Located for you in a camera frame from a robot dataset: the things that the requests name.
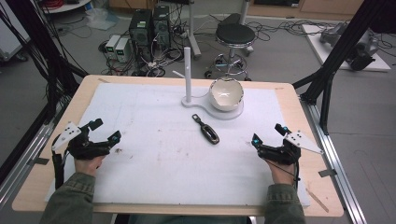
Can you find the person's left hand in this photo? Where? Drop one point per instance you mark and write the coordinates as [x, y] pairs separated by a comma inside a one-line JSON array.
[[88, 165]]

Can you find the person's right hand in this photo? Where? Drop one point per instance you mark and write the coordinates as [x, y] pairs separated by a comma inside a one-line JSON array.
[[282, 174]]

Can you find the wooden table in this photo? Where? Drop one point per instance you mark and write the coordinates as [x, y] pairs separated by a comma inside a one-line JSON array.
[[314, 174]]

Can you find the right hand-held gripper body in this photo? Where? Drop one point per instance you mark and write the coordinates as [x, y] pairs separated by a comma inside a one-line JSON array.
[[283, 151]]

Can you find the clear plastic bag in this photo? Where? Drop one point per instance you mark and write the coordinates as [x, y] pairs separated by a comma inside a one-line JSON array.
[[101, 18]]

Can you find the white floor board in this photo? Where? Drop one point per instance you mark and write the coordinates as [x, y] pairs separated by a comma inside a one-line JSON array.
[[314, 40]]

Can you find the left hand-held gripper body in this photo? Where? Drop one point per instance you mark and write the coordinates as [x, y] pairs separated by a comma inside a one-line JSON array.
[[84, 147]]

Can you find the wooden stick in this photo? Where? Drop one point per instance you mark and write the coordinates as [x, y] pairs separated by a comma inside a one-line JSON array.
[[317, 200]]

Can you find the black car key fob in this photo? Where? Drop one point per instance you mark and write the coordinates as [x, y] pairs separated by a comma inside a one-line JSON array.
[[208, 132]]

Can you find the black round stool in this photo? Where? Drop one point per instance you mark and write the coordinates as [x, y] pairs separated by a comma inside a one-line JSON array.
[[234, 37]]

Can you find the aluminium rail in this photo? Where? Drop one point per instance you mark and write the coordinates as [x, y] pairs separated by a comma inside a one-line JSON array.
[[330, 161], [21, 174]]

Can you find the white power supply box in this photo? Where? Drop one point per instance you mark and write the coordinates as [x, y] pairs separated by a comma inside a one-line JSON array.
[[122, 49], [112, 46]]

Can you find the white bowl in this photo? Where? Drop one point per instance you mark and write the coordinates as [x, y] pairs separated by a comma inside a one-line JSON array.
[[226, 94]]

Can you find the grey tape piece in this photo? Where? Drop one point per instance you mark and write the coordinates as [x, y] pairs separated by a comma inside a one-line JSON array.
[[39, 161], [327, 173]]

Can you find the white stand with post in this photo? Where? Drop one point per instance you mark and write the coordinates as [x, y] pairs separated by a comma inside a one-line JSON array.
[[187, 77]]

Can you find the black computer tower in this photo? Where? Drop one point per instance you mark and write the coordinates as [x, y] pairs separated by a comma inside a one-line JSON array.
[[141, 34], [162, 28]]

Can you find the white foam mat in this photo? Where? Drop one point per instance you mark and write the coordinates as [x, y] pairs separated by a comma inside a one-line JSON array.
[[174, 168]]

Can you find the black metal frame stand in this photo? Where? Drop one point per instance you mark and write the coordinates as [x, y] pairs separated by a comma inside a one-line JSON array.
[[40, 53], [339, 53]]

